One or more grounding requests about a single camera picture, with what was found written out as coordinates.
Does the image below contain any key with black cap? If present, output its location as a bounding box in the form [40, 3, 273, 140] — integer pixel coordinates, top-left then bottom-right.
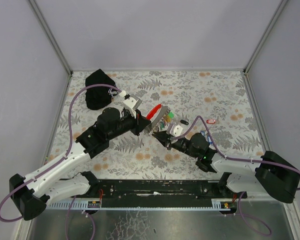
[180, 119, 189, 126]

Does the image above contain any red key tag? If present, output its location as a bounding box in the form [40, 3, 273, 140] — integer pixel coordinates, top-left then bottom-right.
[206, 119, 216, 124]

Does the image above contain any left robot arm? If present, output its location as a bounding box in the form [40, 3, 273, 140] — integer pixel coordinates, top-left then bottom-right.
[9, 107, 151, 221]

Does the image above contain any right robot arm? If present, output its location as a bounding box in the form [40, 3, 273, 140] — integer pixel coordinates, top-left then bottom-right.
[152, 131, 300, 204]

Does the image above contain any green key tag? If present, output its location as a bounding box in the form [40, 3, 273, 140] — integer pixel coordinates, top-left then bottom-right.
[168, 112, 174, 118]

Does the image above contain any blue key tag right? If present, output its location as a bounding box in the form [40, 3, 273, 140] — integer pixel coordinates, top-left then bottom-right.
[208, 136, 213, 144]

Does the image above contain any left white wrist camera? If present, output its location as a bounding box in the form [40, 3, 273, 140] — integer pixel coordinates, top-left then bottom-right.
[118, 90, 142, 119]

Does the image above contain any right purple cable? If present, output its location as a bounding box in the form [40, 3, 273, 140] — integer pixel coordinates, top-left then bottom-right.
[181, 116, 300, 237]

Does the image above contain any purple cable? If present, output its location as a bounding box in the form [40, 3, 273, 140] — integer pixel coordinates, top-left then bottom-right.
[0, 84, 124, 222]
[181, 116, 300, 237]

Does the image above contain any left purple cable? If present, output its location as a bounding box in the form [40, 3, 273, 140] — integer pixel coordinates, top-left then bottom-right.
[0, 84, 124, 222]

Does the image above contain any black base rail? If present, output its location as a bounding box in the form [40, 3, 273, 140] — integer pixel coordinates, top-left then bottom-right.
[86, 179, 241, 209]

